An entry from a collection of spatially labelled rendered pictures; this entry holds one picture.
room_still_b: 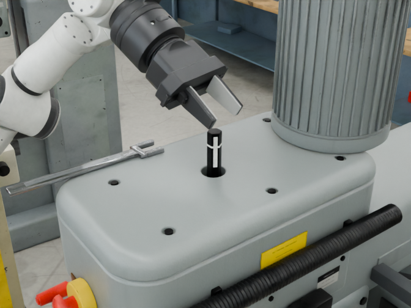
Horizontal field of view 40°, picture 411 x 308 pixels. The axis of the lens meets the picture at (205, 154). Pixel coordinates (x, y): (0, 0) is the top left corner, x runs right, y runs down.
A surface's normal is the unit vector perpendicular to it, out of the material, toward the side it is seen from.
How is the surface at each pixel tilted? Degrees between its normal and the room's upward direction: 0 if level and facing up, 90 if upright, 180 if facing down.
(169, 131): 0
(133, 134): 0
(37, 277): 0
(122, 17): 63
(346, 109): 90
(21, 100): 67
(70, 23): 48
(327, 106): 90
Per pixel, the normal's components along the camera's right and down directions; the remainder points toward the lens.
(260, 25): -0.81, 0.29
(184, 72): 0.38, -0.60
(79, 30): 0.73, -0.51
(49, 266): 0.00, -0.88
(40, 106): 0.74, -0.11
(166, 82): -0.18, -0.16
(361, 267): 0.59, 0.39
